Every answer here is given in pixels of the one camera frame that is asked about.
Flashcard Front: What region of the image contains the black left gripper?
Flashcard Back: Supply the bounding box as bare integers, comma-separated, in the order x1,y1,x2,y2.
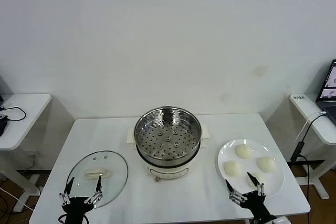
59,175,103,224

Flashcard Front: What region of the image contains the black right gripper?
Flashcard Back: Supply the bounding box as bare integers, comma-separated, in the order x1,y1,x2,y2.
225,172,278,224

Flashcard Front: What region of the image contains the white steamed baozi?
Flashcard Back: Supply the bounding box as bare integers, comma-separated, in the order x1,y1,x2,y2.
234,144,254,161
246,173,266,190
256,156,277,173
223,160,242,177

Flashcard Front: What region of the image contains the glass lid with cream handle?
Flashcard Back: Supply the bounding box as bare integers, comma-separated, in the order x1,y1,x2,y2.
66,150,129,209

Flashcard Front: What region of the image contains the perforated steel steamer basket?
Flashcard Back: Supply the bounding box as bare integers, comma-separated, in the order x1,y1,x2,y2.
133,106,203,162

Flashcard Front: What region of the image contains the white round plate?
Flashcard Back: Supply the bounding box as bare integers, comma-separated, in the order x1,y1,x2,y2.
217,138,286,199

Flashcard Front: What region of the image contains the cream electric cooker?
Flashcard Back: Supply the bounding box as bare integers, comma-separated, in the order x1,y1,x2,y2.
126,124,212,183

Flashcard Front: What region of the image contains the white side table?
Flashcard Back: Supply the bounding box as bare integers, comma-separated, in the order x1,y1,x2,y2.
286,93,336,200
0,93,53,213

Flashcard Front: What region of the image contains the black power adapter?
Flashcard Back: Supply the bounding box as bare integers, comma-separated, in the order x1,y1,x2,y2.
0,115,10,137

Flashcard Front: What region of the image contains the open dark grey laptop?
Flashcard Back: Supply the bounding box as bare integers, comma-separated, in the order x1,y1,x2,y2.
316,59,336,125

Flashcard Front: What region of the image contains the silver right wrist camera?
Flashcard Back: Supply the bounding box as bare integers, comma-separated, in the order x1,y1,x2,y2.
267,216,289,224

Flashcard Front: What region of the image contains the black cable with inline adapter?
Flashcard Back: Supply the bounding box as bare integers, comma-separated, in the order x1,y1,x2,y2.
290,113,328,193

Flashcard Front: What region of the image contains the white floor cable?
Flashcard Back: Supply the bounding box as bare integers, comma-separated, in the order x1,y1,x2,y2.
0,186,35,211

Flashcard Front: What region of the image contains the flat white cable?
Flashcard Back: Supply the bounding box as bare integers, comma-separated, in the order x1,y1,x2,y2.
295,112,328,142

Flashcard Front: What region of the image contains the thin black looped cable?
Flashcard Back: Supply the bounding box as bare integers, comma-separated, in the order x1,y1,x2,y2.
0,105,27,122

